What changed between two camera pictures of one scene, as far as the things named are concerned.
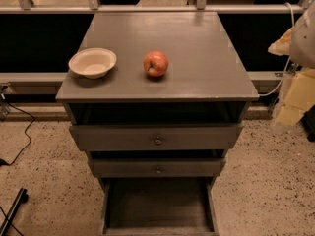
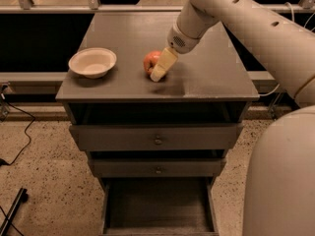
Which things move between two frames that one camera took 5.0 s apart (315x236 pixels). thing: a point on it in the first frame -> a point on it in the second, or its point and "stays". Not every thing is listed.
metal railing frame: (94, 7) stays
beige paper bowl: (94, 63) stays
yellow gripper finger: (300, 97) -> (178, 42)
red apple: (156, 63) stays
